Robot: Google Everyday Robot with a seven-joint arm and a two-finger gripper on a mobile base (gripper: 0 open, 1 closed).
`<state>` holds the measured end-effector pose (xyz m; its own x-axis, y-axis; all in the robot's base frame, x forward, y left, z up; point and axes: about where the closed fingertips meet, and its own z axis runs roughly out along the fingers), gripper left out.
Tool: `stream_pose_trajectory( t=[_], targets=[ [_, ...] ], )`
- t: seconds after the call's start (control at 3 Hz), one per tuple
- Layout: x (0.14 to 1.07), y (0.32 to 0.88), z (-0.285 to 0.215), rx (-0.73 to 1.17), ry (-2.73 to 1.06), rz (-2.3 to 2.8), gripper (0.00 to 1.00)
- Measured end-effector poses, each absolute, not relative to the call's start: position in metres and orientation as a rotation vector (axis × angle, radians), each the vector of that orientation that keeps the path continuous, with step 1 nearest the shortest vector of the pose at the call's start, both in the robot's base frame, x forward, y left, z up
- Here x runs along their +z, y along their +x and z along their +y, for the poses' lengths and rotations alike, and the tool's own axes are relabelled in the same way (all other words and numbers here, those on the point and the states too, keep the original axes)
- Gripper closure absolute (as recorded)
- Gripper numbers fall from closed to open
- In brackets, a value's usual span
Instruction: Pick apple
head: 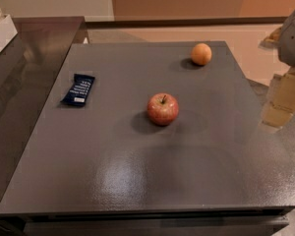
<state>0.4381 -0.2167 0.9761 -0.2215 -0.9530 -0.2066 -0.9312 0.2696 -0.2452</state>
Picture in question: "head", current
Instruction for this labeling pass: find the dark glossy side table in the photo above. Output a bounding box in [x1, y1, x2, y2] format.
[0, 17, 89, 202]

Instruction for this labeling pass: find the red apple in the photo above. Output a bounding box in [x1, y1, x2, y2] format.
[147, 93, 179, 126]

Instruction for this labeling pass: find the white box at left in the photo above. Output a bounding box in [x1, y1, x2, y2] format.
[0, 15, 18, 53]

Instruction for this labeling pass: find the orange fruit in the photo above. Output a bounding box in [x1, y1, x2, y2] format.
[191, 43, 212, 66]

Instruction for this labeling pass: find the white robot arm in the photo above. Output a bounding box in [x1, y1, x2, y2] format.
[261, 10, 295, 132]

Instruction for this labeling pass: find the dark blue snack packet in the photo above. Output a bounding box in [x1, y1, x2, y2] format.
[61, 74, 95, 107]

